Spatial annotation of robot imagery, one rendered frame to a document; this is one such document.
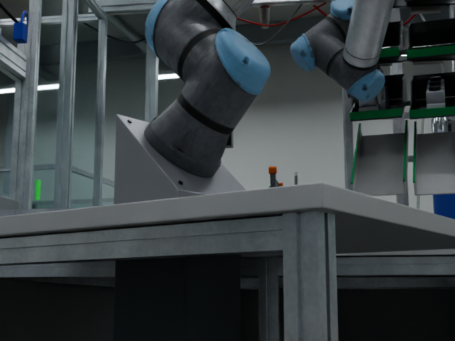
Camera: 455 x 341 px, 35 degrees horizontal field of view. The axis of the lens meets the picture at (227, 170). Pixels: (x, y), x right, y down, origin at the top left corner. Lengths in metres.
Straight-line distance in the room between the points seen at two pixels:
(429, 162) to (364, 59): 0.52
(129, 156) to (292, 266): 0.51
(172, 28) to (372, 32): 0.41
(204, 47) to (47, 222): 0.41
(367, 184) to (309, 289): 1.06
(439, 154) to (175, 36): 0.92
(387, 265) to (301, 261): 0.84
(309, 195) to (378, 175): 1.08
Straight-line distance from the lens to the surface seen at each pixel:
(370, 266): 1.66
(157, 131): 1.26
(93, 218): 1.01
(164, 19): 1.33
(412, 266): 1.66
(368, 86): 1.52
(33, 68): 2.33
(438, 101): 1.90
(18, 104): 3.04
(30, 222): 1.11
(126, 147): 1.27
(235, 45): 1.22
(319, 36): 1.61
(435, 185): 1.86
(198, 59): 1.25
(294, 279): 0.83
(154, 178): 1.21
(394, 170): 1.89
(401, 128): 3.06
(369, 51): 1.49
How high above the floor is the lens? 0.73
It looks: 10 degrees up
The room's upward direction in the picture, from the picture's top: straight up
